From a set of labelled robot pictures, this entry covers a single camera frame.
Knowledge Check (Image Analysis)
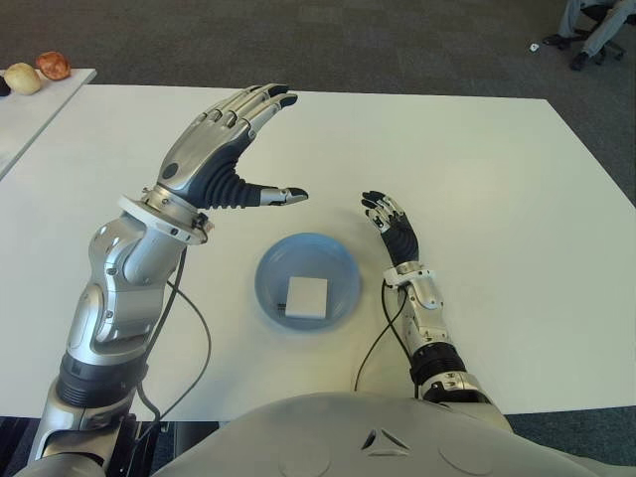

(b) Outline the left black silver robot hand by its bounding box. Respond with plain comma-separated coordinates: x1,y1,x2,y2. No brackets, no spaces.
155,83,311,213

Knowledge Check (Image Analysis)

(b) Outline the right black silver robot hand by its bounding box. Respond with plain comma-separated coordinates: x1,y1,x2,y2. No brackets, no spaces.
360,189,423,267

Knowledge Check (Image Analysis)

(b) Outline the blue round plate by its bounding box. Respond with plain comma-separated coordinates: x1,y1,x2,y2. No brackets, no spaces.
253,232,363,336

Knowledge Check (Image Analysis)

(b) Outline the reddish brown bread roll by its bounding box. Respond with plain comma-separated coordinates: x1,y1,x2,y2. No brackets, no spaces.
34,51,73,81

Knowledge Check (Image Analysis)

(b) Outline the pale bread roll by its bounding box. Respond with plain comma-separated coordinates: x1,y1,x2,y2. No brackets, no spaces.
3,62,43,94

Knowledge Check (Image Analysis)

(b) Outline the grey robot torso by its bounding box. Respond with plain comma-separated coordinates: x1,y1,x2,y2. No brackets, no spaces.
14,391,636,477

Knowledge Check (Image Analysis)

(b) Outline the seated person in grey trousers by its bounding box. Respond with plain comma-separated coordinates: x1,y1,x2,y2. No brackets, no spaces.
542,0,636,72

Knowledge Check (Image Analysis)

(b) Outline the black office chair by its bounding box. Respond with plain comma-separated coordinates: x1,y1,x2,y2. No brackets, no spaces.
573,0,627,65

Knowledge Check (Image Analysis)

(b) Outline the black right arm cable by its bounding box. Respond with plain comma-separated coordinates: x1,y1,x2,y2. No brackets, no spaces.
353,277,412,395

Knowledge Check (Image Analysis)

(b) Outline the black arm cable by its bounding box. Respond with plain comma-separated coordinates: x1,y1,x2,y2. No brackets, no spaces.
353,277,412,395
132,247,213,439

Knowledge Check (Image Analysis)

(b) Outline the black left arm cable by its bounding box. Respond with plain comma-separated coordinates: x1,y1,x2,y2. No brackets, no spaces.
132,247,213,439

